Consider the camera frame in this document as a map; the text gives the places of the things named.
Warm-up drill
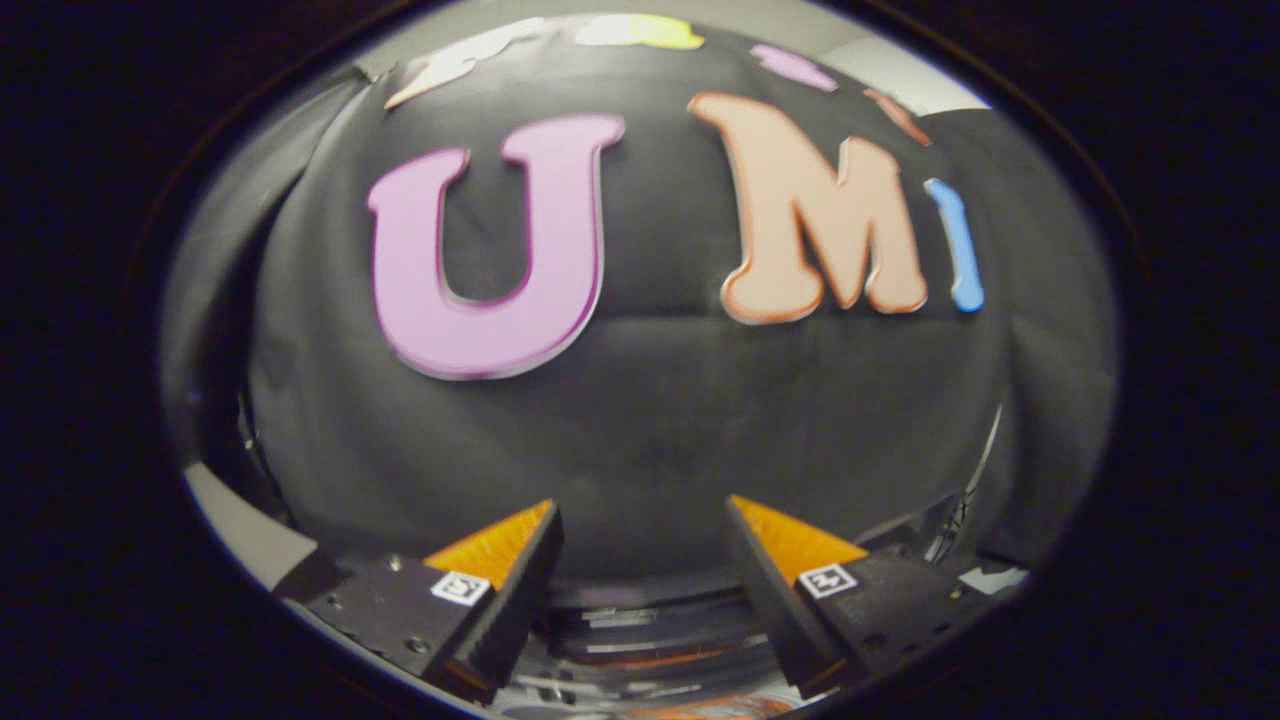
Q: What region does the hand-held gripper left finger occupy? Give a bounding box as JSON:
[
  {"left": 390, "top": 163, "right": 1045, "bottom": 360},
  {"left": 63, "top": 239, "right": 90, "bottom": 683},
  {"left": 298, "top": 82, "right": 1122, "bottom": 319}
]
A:
[{"left": 275, "top": 498, "right": 564, "bottom": 704}]

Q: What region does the black backdrop cloth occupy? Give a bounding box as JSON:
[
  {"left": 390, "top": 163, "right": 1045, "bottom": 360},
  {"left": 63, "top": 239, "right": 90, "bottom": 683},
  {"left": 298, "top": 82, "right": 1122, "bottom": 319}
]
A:
[{"left": 160, "top": 15, "right": 1119, "bottom": 581}]

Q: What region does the grey top-load washing machine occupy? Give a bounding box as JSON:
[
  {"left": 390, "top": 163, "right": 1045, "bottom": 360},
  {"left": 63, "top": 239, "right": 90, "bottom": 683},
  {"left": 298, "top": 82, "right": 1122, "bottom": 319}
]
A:
[{"left": 500, "top": 575, "right": 801, "bottom": 720}]

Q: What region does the black light stand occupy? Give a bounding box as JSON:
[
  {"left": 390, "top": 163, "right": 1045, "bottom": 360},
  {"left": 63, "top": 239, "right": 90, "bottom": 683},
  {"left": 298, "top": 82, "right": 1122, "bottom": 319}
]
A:
[{"left": 925, "top": 400, "right": 1006, "bottom": 566}]

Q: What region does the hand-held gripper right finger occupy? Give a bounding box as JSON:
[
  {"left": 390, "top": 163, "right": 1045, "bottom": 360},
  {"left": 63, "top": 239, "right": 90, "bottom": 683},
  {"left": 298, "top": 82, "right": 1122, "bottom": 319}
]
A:
[{"left": 725, "top": 493, "right": 1001, "bottom": 699}]

